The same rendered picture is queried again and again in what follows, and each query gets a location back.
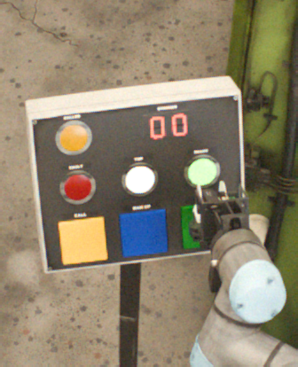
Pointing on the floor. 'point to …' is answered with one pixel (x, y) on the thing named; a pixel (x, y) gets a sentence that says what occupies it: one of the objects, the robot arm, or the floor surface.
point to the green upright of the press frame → (287, 329)
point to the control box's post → (130, 299)
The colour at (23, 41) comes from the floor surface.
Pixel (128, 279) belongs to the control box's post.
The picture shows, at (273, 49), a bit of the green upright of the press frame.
